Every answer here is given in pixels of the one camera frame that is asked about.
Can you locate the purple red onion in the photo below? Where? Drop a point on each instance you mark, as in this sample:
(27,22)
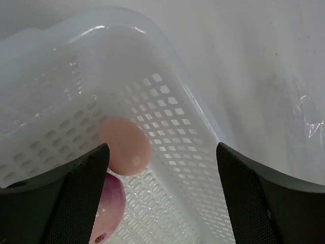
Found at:
(110,209)

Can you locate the white perforated plastic basket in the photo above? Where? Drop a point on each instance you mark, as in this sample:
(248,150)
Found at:
(58,86)

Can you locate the beige egg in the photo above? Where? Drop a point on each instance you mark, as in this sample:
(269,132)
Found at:
(130,149)

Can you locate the clear zip bag red zipper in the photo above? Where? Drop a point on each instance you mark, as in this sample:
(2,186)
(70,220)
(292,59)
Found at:
(306,113)

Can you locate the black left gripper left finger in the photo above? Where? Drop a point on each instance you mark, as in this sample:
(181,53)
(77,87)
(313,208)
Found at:
(58,206)

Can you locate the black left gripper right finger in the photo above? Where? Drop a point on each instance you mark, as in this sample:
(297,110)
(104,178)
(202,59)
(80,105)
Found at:
(268,206)

